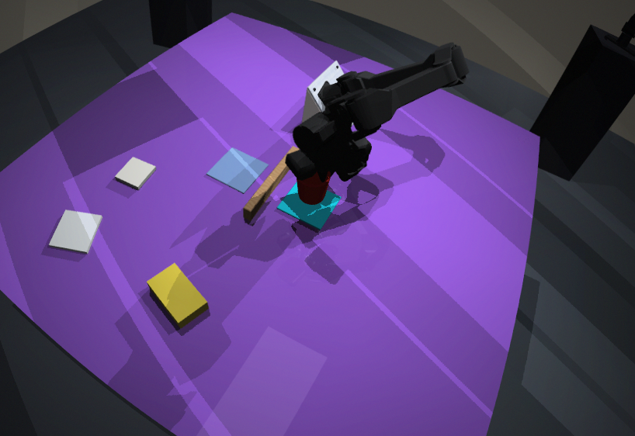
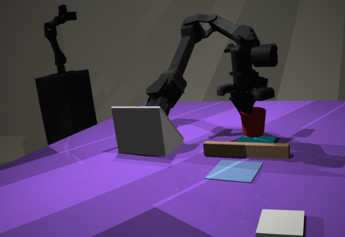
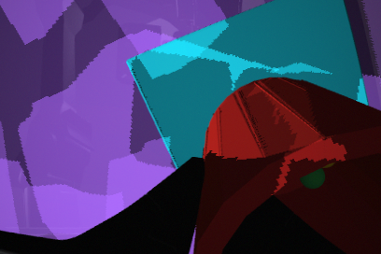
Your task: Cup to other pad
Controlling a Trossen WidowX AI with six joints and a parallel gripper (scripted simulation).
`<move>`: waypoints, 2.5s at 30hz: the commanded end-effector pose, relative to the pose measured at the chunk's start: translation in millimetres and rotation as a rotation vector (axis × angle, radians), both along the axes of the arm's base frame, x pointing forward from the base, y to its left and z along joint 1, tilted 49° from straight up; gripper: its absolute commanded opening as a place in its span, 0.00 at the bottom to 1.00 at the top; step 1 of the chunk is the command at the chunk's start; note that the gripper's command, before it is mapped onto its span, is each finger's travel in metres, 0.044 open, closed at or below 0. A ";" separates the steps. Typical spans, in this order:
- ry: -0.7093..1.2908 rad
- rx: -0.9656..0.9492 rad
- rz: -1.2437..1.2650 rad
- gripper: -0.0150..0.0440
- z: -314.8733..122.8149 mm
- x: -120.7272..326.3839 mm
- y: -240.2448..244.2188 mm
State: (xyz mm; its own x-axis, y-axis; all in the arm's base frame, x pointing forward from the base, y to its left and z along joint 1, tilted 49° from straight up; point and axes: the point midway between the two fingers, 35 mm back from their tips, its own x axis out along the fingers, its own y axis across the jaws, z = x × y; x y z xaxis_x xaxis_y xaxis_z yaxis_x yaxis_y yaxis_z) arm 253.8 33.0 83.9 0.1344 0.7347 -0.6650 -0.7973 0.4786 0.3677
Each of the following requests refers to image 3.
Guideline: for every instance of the red cup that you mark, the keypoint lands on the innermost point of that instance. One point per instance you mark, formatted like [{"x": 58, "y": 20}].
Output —
[{"x": 271, "y": 132}]

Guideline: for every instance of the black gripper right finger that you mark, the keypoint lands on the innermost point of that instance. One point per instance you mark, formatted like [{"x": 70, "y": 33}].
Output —
[{"x": 272, "y": 228}]

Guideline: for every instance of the green ball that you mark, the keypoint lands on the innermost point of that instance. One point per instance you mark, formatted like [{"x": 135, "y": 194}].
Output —
[{"x": 314, "y": 180}]

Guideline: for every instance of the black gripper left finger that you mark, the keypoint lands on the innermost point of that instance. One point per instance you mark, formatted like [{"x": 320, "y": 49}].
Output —
[{"x": 161, "y": 222}]

